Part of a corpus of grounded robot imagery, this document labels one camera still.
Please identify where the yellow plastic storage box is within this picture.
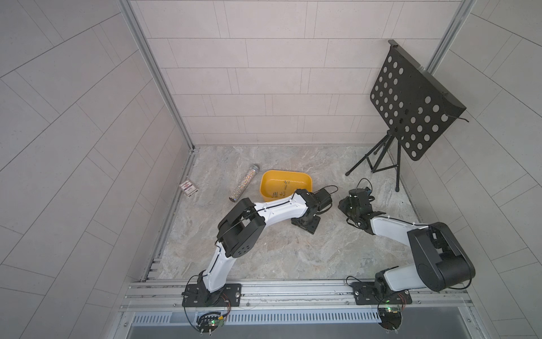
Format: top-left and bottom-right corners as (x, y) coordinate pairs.
(260, 169), (313, 202)

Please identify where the controller circuit board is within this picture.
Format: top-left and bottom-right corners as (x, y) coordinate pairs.
(378, 307), (402, 332)
(196, 312), (225, 336)

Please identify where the left controller circuit board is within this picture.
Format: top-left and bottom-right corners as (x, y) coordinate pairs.
(196, 312), (225, 336)

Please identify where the playing card box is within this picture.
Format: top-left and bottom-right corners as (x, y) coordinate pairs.
(179, 179), (198, 197)

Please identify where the right controller circuit board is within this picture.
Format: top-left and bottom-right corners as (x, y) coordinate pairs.
(378, 307), (402, 332)

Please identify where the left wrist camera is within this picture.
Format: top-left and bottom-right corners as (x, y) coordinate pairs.
(313, 188), (333, 215)

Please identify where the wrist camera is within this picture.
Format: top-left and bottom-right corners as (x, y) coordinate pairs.
(347, 186), (375, 206)
(313, 188), (333, 215)

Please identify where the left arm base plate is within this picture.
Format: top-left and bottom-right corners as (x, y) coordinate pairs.
(182, 284), (242, 307)

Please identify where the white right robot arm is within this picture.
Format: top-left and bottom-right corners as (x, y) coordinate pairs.
(339, 189), (476, 298)

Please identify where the black perforated music stand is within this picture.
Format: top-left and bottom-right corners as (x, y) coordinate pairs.
(345, 40), (466, 192)

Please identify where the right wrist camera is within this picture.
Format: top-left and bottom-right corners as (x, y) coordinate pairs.
(347, 186), (375, 206)

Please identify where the aluminium mounting rail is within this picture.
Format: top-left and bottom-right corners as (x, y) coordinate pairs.
(119, 278), (473, 312)

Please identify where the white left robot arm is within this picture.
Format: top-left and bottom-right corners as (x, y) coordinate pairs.
(198, 189), (333, 294)

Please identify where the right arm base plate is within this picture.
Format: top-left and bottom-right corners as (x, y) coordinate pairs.
(349, 281), (412, 306)

